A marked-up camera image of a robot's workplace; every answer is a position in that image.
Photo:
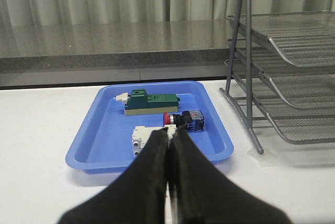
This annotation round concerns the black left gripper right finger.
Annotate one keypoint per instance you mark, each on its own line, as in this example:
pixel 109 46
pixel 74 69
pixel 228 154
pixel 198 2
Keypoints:
pixel 200 193

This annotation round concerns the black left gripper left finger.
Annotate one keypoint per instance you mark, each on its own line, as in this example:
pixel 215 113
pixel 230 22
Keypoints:
pixel 136 196

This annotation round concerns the red emergency stop button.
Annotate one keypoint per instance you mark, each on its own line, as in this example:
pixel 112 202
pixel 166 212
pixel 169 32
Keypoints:
pixel 192 120

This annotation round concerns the mesh rack tray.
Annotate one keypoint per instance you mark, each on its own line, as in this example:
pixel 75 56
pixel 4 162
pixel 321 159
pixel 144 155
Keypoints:
pixel 304 39
pixel 271 76
pixel 296 126

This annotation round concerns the white circuit breaker block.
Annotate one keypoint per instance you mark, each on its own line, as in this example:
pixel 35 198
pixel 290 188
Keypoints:
pixel 141 135

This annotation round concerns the dark stone counter ledge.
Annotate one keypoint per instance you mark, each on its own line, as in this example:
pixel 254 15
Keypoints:
pixel 61 55

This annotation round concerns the green beige switch block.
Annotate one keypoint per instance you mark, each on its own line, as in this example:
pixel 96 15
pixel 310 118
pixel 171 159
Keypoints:
pixel 139 102

